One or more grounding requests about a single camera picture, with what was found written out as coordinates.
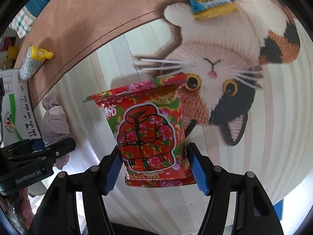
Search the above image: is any plaid cloth on chair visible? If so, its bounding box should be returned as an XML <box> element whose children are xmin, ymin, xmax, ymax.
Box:
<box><xmin>9</xmin><ymin>0</ymin><xmax>50</xmax><ymax>39</ymax></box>

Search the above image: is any person left hand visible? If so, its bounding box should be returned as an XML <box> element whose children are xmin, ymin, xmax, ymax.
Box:
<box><xmin>1</xmin><ymin>187</ymin><xmax>34</xmax><ymax>234</ymax></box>

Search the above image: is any brown cardboard box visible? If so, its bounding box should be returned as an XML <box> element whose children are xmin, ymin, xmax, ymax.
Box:
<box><xmin>1</xmin><ymin>69</ymin><xmax>41</xmax><ymax>146</ymax></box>

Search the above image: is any red floral snack bag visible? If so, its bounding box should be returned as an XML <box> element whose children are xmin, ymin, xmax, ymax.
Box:
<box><xmin>85</xmin><ymin>74</ymin><xmax>195</xmax><ymax>188</ymax></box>

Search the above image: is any cat pattern rug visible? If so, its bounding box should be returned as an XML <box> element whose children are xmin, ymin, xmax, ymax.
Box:
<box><xmin>14</xmin><ymin>0</ymin><xmax>313</xmax><ymax>235</ymax></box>

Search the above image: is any silver yellow wrapped scrubber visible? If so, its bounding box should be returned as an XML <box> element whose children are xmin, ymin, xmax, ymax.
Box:
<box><xmin>20</xmin><ymin>45</ymin><xmax>54</xmax><ymax>81</ymax></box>

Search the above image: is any white cloth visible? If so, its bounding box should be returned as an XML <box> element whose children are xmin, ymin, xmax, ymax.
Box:
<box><xmin>40</xmin><ymin>94</ymin><xmax>72</xmax><ymax>170</ymax></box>

